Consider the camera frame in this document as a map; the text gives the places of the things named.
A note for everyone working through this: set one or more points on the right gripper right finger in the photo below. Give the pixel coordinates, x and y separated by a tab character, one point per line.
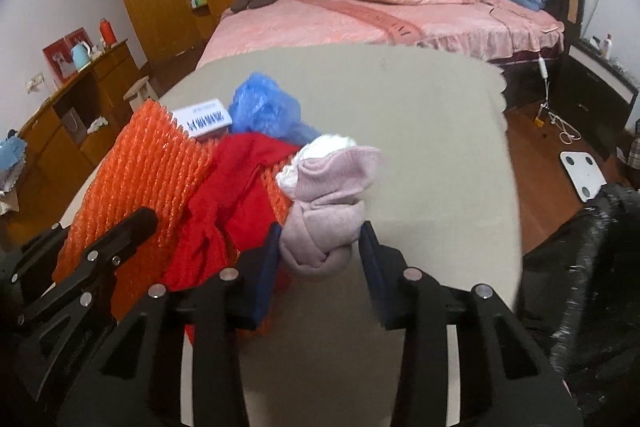
505	379

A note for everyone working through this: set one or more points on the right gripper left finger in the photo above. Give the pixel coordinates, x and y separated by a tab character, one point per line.
134	378

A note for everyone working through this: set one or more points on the red knit glove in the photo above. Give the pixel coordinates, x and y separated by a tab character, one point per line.
232	210

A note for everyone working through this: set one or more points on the orange foam net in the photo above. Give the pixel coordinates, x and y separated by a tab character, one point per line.
153	164

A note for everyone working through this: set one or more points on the pink sock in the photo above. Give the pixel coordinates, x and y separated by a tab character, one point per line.
328	211

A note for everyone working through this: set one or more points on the white blue paper box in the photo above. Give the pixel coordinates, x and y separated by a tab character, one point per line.
204	120

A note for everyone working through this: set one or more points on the blue plastic bag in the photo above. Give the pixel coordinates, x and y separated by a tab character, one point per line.
259	105

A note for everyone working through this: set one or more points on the black lined trash bin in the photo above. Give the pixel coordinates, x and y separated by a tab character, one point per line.
579	299

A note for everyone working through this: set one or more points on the beige table cloth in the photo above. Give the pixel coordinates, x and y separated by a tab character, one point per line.
445	197

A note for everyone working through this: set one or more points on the wooden sideboard cabinet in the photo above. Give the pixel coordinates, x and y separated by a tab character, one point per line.
60	154

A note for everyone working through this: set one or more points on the white bathroom scale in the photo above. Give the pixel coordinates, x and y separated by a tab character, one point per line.
584	173

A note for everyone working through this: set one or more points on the white cloth in cabinet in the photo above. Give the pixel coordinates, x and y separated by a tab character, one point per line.
97	124

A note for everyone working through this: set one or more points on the small white stool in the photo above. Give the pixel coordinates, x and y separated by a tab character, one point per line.
140	92

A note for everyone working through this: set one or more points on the light blue kettle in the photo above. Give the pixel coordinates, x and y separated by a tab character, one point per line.
81	54

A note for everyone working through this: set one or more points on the black white nightstand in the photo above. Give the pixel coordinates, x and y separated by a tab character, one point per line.
593	97

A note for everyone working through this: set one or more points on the red thermos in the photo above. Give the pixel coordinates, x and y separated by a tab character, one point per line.
107	33

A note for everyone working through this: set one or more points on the white lotion bottle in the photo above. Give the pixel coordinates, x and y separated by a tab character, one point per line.
606	47

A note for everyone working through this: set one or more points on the pink covered bed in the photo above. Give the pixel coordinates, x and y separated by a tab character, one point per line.
496	31

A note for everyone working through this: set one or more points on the red picture frame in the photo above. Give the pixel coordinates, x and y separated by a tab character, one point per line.
58	55

